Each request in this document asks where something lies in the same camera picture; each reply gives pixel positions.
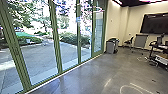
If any large green shrub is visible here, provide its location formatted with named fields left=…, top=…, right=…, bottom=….
left=59, top=31, right=91, bottom=48

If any green outdoor canopy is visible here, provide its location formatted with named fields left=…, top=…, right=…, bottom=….
left=14, top=31, right=35, bottom=39

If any black mesh office chair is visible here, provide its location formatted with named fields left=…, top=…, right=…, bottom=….
left=123, top=35, right=135, bottom=50

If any green framed glass door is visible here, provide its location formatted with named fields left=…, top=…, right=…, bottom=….
left=90, top=0, right=108, bottom=58
left=0, top=0, right=108, bottom=94

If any white ceiling light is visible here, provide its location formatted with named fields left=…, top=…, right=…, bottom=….
left=112, top=0, right=123, bottom=6

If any low green hedge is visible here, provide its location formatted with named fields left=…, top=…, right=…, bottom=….
left=16, top=35, right=51, bottom=46

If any black wall television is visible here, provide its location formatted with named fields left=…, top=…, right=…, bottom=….
left=139, top=12, right=168, bottom=35

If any leafy green tree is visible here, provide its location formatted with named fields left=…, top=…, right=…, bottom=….
left=5, top=0, right=36, bottom=32

